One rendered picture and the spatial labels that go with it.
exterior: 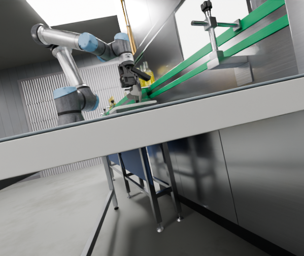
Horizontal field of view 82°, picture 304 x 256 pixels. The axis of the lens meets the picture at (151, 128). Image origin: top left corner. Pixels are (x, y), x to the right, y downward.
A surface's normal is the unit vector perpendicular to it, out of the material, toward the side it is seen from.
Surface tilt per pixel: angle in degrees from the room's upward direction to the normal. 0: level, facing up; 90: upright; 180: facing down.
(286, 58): 90
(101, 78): 90
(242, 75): 90
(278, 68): 90
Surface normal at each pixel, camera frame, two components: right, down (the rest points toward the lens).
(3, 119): 0.07, 0.01
